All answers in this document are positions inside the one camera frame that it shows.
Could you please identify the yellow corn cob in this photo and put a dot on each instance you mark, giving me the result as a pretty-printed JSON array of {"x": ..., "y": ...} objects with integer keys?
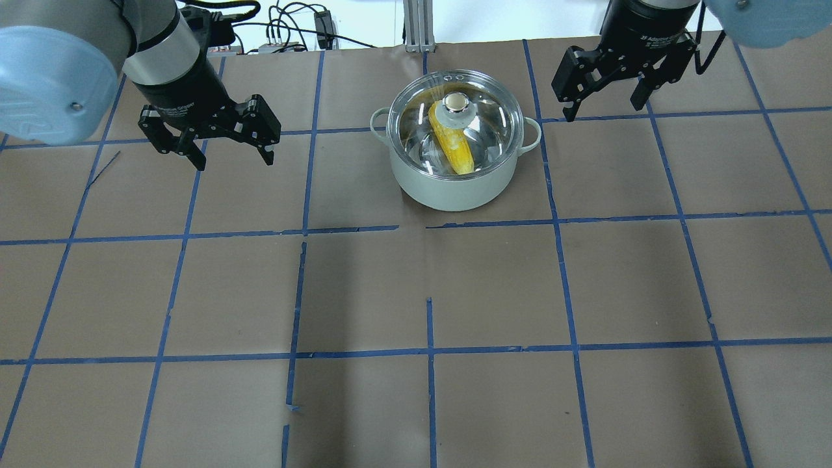
[{"x": 453, "y": 143}]

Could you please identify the aluminium frame post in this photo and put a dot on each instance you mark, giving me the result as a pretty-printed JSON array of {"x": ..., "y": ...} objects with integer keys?
[{"x": 419, "y": 26}]

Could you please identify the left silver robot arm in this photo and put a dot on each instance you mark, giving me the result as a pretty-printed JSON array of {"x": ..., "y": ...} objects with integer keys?
[{"x": 61, "y": 62}]

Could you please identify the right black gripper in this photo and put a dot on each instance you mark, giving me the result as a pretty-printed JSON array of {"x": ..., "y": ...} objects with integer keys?
[{"x": 640, "y": 30}]

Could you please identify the black power adapter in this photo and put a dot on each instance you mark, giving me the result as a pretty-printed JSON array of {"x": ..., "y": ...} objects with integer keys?
[{"x": 325, "y": 29}]

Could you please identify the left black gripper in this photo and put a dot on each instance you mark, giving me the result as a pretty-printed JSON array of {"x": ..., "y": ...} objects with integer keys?
[{"x": 184, "y": 91}]

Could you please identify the pale green cooking pot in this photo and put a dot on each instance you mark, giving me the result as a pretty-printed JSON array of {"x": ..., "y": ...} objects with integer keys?
[{"x": 456, "y": 195}]

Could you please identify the glass pot lid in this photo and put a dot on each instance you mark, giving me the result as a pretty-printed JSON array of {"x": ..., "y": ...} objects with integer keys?
[{"x": 490, "y": 115}]

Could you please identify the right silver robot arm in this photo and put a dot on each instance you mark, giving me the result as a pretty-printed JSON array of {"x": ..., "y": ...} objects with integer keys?
[{"x": 756, "y": 24}]

